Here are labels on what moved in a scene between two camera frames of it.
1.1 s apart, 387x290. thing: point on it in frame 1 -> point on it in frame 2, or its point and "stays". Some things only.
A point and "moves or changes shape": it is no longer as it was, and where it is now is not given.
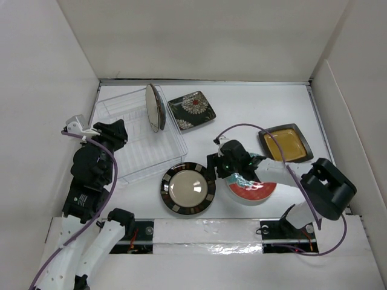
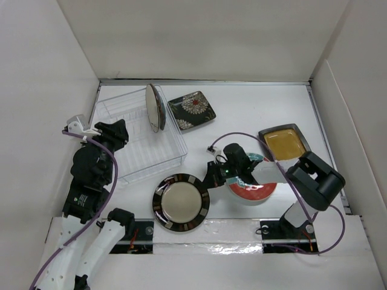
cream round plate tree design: [152, 107] stays
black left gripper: [115, 132] stays
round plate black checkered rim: [187, 188] moves or changes shape
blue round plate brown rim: [162, 113] stays
